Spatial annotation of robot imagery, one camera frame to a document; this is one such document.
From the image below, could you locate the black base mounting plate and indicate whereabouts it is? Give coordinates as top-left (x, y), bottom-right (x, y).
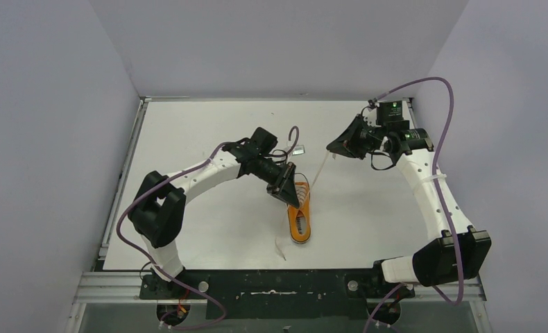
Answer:
top-left (138, 268), bottom-right (418, 323)

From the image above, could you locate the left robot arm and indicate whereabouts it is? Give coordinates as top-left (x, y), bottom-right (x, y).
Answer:
top-left (117, 127), bottom-right (300, 296)

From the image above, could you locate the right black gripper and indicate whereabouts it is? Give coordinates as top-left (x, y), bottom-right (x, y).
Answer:
top-left (327, 114), bottom-right (387, 160)

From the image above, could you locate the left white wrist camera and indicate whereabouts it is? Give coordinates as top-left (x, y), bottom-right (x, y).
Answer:
top-left (291, 145), bottom-right (305, 156)

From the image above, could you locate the aluminium front rail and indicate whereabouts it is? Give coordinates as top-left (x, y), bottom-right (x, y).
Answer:
top-left (74, 271), bottom-right (486, 304)

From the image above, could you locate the aluminium right table rail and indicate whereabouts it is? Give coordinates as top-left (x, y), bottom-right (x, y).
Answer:
top-left (406, 98), bottom-right (434, 151)

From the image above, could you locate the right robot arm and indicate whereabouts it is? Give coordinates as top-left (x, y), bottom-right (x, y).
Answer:
top-left (326, 101), bottom-right (492, 296)

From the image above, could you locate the orange canvas sneaker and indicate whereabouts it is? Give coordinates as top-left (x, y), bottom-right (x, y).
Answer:
top-left (286, 173), bottom-right (311, 244)

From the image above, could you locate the cream shoelace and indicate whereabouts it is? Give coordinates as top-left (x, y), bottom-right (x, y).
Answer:
top-left (274, 151), bottom-right (330, 261)

